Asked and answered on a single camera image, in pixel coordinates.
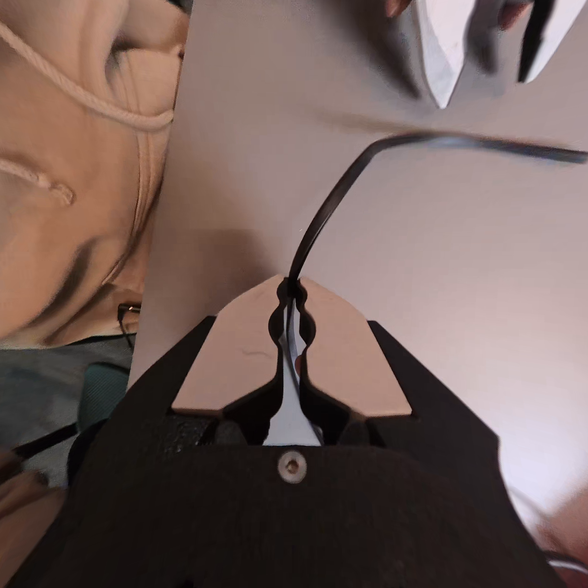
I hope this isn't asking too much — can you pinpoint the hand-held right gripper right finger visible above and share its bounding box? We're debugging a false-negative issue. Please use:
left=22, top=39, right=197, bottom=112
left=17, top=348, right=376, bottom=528
left=294, top=276, right=413, bottom=445

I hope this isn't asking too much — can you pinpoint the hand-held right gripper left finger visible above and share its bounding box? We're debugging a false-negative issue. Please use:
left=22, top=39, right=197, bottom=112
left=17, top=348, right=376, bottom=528
left=171, top=274, right=289, bottom=445

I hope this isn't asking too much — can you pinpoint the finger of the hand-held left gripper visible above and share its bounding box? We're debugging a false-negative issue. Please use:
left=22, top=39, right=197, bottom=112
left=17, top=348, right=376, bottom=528
left=413, top=0, right=475, bottom=110
left=518, top=0, right=578, bottom=85

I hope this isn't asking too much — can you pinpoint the black cable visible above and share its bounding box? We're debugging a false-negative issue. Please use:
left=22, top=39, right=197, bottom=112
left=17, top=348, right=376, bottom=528
left=284, top=131, right=588, bottom=364

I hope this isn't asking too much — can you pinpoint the beige hoodie drawstring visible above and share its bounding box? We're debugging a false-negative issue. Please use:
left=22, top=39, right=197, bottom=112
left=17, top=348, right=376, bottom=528
left=0, top=21, right=175, bottom=206

